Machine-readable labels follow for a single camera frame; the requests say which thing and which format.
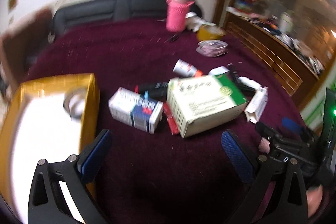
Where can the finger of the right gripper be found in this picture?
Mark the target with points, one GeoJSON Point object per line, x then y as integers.
{"type": "Point", "coordinates": [265, 131]}
{"type": "Point", "coordinates": [292, 126]}

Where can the round clock in box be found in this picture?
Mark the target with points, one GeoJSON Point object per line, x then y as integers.
{"type": "Point", "coordinates": [74, 103]}

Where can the blue white medicine box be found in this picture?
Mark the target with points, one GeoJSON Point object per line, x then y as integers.
{"type": "Point", "coordinates": [135, 110]}

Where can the maroon table cloth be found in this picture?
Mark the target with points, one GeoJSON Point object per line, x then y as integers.
{"type": "Point", "coordinates": [162, 177]}

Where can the brown armchair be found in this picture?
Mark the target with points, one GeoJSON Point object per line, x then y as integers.
{"type": "Point", "coordinates": [19, 40]}

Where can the white dropper bottle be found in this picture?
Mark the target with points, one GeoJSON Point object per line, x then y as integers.
{"type": "Point", "coordinates": [249, 82]}

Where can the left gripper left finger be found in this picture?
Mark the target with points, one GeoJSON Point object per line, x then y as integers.
{"type": "Point", "coordinates": [46, 201]}

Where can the black leather sofa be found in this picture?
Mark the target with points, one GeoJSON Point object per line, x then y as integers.
{"type": "Point", "coordinates": [75, 15]}

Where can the white bottle orange cap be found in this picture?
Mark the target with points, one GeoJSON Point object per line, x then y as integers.
{"type": "Point", "coordinates": [185, 69]}

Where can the yellow tape roll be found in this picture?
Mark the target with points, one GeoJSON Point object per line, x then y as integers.
{"type": "Point", "coordinates": [207, 32]}

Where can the black marker beige cap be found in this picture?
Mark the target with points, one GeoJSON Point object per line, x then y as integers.
{"type": "Point", "coordinates": [245, 89]}

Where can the gold storage box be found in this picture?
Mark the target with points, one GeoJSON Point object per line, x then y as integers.
{"type": "Point", "coordinates": [37, 127]}

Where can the person's right hand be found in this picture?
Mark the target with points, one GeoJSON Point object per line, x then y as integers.
{"type": "Point", "coordinates": [314, 197]}

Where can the green white medicine box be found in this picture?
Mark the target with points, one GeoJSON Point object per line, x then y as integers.
{"type": "Point", "coordinates": [201, 103]}

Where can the wooden brick-pattern cabinet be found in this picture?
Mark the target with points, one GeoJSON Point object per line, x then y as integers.
{"type": "Point", "coordinates": [292, 73]}

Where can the pink knit-sleeved bottle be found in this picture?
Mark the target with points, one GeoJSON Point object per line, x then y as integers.
{"type": "Point", "coordinates": [176, 14]}

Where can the small black clip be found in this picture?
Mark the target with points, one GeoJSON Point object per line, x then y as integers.
{"type": "Point", "coordinates": [174, 38]}

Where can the white cloth gloves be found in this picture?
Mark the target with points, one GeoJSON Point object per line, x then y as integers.
{"type": "Point", "coordinates": [193, 22]}

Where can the pink clear zip pouch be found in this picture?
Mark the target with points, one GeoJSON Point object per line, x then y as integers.
{"type": "Point", "coordinates": [212, 48]}

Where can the black marker teal cap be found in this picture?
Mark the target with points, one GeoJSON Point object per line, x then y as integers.
{"type": "Point", "coordinates": [156, 94]}

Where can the black marker red cap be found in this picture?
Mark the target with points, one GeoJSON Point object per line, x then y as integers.
{"type": "Point", "coordinates": [141, 89]}

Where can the white power adapter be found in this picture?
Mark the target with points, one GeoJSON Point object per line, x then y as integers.
{"type": "Point", "coordinates": [219, 71]}

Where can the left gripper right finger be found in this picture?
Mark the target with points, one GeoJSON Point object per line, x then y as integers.
{"type": "Point", "coordinates": [278, 181]}

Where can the red plastic packet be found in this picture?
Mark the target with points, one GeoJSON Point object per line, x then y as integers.
{"type": "Point", "coordinates": [170, 119]}

